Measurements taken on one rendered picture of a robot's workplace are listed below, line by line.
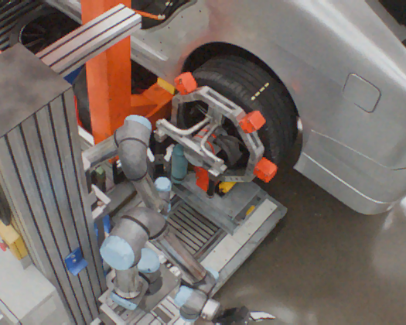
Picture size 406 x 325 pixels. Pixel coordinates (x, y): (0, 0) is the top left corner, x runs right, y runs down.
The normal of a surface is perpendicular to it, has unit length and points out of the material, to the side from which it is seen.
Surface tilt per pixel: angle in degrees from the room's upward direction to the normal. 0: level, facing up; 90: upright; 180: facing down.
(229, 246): 0
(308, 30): 80
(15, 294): 0
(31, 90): 0
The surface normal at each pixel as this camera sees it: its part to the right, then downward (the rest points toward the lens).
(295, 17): -0.59, 0.46
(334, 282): 0.10, -0.59
